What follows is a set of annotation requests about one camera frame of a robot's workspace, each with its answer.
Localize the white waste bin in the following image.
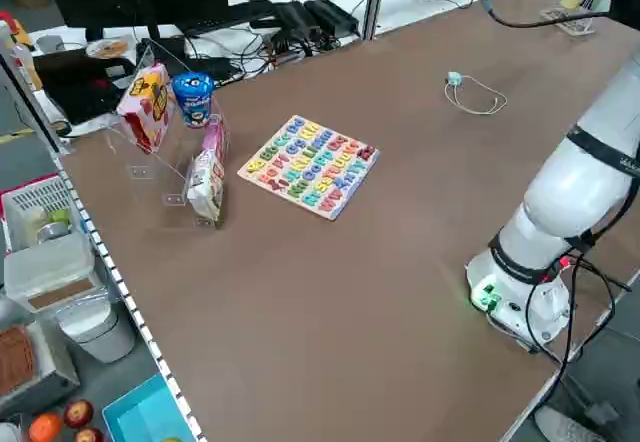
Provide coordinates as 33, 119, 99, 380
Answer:
54, 301, 136, 364

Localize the plate of food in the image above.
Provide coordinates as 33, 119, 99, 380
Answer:
84, 39, 134, 59

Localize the grey metal box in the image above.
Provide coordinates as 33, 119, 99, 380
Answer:
0, 319, 81, 418

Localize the orange fruit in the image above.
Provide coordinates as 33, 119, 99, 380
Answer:
28, 412, 64, 442

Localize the blue plastic tray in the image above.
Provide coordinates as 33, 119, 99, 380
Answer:
102, 374, 199, 442

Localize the aluminium frame post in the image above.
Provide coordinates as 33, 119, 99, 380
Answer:
360, 0, 390, 42
0, 19, 74, 156

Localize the white charger cable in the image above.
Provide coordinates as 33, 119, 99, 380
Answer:
443, 75, 509, 117

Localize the black keyboard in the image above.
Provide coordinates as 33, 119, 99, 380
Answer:
177, 0, 281, 38

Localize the slotted table edge rail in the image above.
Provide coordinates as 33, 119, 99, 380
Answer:
57, 154, 209, 442

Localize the black ribbed power supply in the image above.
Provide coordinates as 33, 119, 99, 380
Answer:
303, 0, 362, 38
269, 0, 322, 46

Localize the translucent lidded plastic container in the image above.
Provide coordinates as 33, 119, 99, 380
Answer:
3, 234, 96, 313

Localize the black bag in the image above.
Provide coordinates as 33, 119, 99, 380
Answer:
32, 49, 136, 126

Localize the white wire cup rack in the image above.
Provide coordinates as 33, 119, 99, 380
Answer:
539, 5, 597, 38

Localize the grey white shoe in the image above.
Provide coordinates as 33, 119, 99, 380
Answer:
534, 404, 609, 442

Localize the white snack packet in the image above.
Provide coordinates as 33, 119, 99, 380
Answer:
185, 149, 226, 226

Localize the white plastic basket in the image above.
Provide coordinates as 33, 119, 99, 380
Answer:
0, 174, 89, 253

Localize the blue snack cup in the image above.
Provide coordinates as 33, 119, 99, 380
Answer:
171, 71, 216, 130

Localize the pink yellow snack box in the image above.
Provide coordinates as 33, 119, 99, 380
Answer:
115, 61, 176, 156

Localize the clear acrylic shelf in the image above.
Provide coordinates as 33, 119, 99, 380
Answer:
103, 39, 234, 231

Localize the pink snack packet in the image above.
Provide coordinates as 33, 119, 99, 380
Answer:
201, 114, 232, 163

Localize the colourful alphabet puzzle board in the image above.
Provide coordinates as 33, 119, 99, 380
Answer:
236, 114, 381, 222

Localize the brown bread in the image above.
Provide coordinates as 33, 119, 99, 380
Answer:
0, 326, 37, 396

